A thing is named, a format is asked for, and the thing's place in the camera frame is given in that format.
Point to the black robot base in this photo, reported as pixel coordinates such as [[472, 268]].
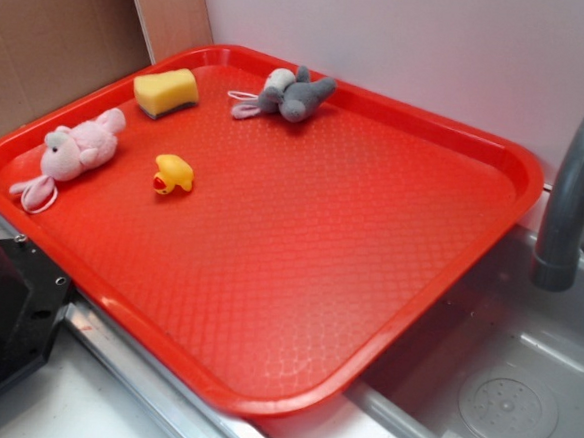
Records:
[[34, 293]]

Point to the grey plush bunny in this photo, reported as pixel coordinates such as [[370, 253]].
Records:
[[294, 96]]

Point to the pink plush bunny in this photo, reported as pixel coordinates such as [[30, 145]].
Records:
[[68, 153]]

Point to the red plastic tray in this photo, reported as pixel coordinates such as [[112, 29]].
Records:
[[302, 251]]

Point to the yellow rubber duck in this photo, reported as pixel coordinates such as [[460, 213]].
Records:
[[173, 171]]

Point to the yellow sponge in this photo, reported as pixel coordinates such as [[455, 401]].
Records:
[[162, 93]]

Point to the grey toy sink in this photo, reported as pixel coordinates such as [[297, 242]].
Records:
[[495, 357]]

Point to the grey toy faucet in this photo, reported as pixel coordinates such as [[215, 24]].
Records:
[[560, 240]]

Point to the brown cardboard panel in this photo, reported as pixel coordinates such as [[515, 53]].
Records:
[[53, 52]]

